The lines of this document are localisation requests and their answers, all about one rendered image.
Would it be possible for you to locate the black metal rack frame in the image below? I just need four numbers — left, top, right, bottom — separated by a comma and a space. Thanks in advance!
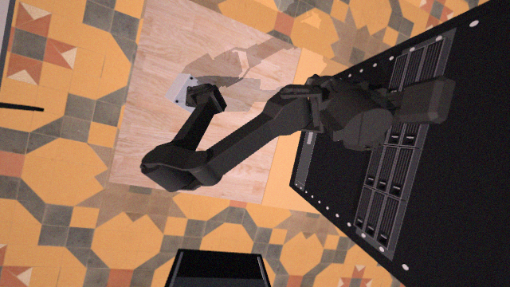
289, 0, 510, 287

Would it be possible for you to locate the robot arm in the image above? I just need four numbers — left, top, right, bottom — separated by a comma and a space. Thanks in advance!
139, 74, 392, 192

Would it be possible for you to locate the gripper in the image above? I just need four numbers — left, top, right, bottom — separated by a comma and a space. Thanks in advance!
355, 75, 456, 125

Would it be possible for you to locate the tan flat board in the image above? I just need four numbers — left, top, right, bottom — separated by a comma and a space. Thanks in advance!
261, 48, 349, 214

